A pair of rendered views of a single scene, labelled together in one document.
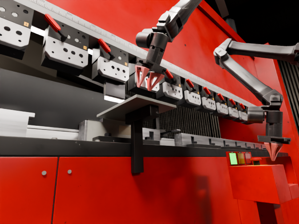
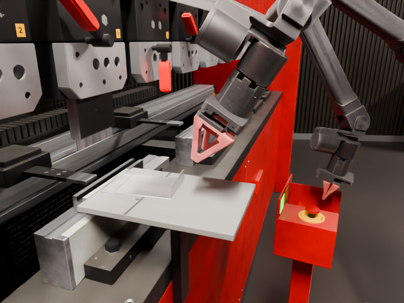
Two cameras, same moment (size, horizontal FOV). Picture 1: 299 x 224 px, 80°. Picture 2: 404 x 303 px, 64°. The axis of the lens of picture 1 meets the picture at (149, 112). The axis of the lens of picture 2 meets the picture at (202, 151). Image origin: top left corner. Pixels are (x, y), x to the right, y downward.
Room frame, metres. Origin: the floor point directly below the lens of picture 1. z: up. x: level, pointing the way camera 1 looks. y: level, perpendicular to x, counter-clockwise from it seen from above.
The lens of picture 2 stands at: (0.17, 0.26, 1.26)
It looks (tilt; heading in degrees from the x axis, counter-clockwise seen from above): 19 degrees down; 331
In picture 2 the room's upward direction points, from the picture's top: straight up
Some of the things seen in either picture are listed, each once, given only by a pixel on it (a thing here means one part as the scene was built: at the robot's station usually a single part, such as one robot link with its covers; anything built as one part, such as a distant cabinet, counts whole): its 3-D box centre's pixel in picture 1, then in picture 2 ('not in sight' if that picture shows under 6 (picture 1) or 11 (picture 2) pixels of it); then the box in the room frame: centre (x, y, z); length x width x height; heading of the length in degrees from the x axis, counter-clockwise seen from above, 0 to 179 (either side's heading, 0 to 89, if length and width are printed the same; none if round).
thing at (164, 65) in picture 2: (148, 81); (162, 68); (0.81, 0.00, 1.20); 0.04 x 0.02 x 0.10; 42
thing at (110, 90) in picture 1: (114, 92); (93, 116); (0.75, 0.16, 1.13); 0.10 x 0.02 x 0.10; 132
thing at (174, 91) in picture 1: (168, 86); (175, 39); (1.00, -0.12, 1.26); 0.15 x 0.09 x 0.17; 132
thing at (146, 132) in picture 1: (124, 137); (119, 205); (0.79, 0.12, 0.92); 0.39 x 0.06 x 0.10; 132
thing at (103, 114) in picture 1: (134, 111); (172, 196); (0.64, 0.06, 1.00); 0.26 x 0.18 x 0.01; 42
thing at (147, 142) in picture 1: (129, 142); (141, 227); (0.74, 0.09, 0.89); 0.30 x 0.05 x 0.03; 132
